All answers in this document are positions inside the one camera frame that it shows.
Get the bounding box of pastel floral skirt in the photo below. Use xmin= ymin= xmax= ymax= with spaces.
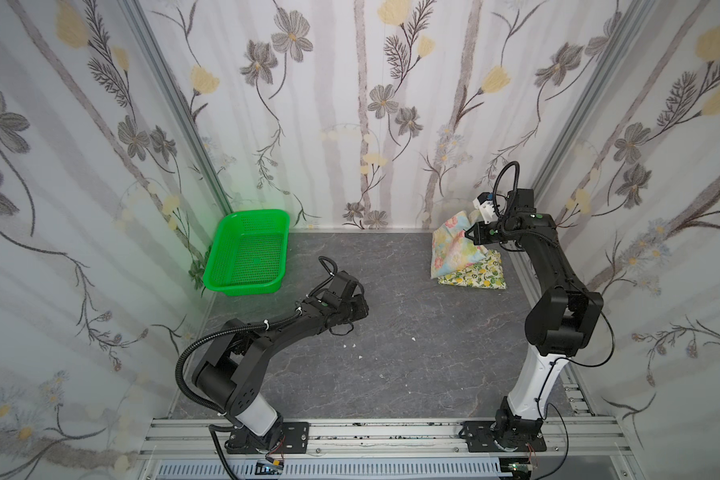
xmin=430 ymin=210 xmax=489 ymax=278

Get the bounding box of lemon print yellow skirt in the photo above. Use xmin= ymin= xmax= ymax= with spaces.
xmin=438 ymin=250 xmax=507 ymax=290

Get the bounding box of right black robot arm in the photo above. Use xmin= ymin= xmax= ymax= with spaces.
xmin=465 ymin=188 xmax=603 ymax=451

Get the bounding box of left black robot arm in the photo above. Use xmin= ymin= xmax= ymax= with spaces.
xmin=174 ymin=270 xmax=369 ymax=452

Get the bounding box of green plastic basket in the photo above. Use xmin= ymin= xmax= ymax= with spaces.
xmin=203 ymin=209 xmax=290 ymax=296

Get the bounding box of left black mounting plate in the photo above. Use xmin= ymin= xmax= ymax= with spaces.
xmin=223 ymin=421 xmax=310 ymax=455

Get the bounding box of black mounting plate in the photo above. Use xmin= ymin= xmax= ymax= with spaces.
xmin=458 ymin=420 xmax=547 ymax=454
xmin=223 ymin=421 xmax=310 ymax=455

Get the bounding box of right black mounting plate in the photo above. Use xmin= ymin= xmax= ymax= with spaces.
xmin=458 ymin=420 xmax=547 ymax=454

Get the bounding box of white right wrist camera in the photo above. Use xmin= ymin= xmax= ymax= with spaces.
xmin=473 ymin=192 xmax=497 ymax=224

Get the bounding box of white slotted cable duct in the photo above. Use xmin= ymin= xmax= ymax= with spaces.
xmin=155 ymin=458 xmax=511 ymax=480

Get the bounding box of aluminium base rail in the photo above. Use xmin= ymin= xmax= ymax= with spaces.
xmin=137 ymin=417 xmax=632 ymax=460

